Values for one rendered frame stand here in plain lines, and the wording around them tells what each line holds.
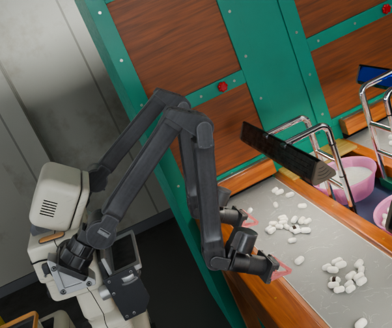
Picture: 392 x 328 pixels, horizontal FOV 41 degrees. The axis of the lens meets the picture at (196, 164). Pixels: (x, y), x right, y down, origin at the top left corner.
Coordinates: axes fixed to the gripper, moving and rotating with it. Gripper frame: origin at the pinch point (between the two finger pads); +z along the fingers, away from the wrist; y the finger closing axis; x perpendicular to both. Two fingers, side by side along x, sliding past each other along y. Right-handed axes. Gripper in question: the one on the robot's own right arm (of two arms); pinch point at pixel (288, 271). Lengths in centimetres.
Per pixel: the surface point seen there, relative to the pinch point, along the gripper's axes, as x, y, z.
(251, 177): -11, 77, 17
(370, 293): -2.0, -11.6, 21.0
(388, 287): -5.2, -13.4, 24.7
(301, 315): 9.6, -8.6, 3.5
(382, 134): -45, 73, 71
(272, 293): 11.0, 6.8, 1.7
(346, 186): -24.7, 27.2, 28.9
